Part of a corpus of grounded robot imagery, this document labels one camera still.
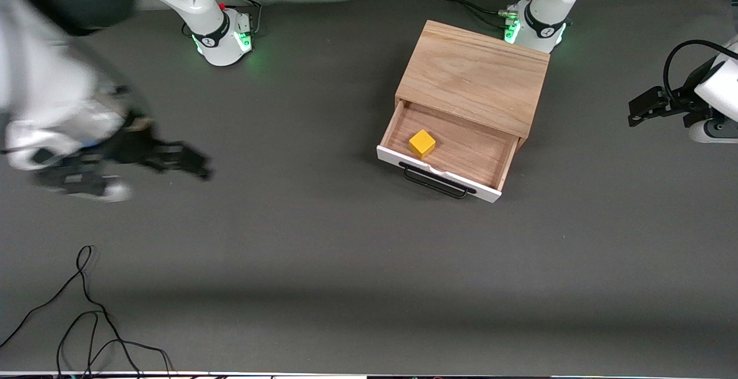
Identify white-front drawer with black handle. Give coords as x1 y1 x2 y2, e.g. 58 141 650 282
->
376 99 519 203

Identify yellow wooden block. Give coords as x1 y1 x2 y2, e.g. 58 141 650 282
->
409 129 436 159

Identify wooden drawer cabinet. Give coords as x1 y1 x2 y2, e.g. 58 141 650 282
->
394 20 551 148

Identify thin black loose cable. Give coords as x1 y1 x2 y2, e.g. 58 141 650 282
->
0 245 174 379

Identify black right arm base cables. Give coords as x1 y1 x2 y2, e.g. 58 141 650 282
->
183 0 263 38

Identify black arm base cables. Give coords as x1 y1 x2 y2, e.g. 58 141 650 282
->
436 0 540 29
183 0 263 38

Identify black left arm base cables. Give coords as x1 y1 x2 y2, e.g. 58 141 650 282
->
436 0 540 29

